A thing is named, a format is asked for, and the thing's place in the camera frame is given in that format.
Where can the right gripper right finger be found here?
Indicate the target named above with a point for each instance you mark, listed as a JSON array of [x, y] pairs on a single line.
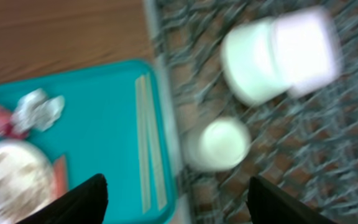
[[268, 204]]

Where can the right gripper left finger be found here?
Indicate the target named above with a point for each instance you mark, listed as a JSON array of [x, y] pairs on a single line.
[[85, 204]]

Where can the orange carrot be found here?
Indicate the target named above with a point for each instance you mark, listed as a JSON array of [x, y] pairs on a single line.
[[60, 174]]

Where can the white cup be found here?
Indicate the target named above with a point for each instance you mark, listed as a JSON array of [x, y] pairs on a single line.
[[219, 145]]

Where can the white bowl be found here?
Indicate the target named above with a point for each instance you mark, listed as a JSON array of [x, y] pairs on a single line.
[[249, 65]]

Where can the pink bowl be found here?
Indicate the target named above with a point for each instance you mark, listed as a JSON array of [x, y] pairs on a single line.
[[307, 50]]

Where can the grey dishwasher rack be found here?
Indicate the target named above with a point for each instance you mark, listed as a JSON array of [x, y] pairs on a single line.
[[308, 146]]

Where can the white plate with peanuts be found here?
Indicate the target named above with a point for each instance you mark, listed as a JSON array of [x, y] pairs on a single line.
[[27, 180]]

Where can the teal serving tray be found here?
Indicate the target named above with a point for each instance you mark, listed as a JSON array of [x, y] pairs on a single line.
[[97, 133]]

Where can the crumpled white tissue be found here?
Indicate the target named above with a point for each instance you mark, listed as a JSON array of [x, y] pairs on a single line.
[[36, 111]]

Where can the right wooden chopstick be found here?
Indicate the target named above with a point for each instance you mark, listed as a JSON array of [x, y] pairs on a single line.
[[155, 148]]

